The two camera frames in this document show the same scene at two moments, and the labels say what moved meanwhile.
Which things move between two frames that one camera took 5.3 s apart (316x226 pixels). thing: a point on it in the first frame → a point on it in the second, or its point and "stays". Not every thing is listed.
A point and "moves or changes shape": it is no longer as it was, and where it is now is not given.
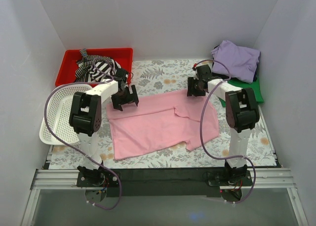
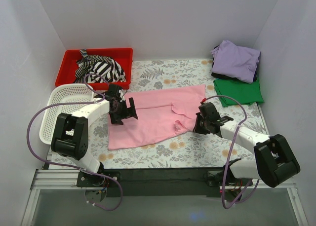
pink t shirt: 162,121 moves or changes shape
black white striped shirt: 95,68 stays
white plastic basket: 56,127 stays
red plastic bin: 66,74 stays
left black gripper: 125,97 → 124,111
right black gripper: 195,87 → 200,125
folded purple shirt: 242,62 stays
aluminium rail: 260,178 stays
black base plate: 160,182 stays
